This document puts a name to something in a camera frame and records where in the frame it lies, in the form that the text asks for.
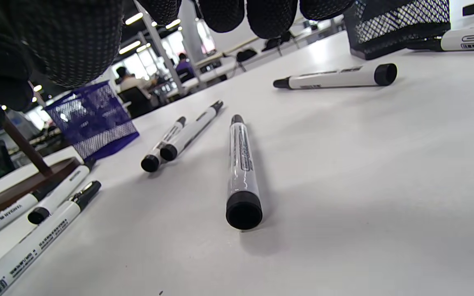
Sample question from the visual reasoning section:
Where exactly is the person's right hand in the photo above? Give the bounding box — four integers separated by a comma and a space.
0, 0, 355, 132

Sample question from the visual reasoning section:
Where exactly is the white marker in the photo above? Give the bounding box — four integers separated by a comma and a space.
0, 100, 224, 296

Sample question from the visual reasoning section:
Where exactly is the black-capped white marker pen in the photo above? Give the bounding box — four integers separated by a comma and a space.
273, 62, 398, 90
407, 25, 474, 52
225, 114, 263, 231

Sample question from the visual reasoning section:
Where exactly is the blue mesh pen holder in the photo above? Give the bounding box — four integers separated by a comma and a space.
44, 81, 140, 161

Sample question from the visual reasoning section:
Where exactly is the brown wooden hook stand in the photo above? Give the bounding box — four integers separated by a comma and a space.
0, 116, 82, 229

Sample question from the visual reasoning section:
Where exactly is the black mesh pen holder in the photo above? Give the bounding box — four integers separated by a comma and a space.
343, 0, 451, 61

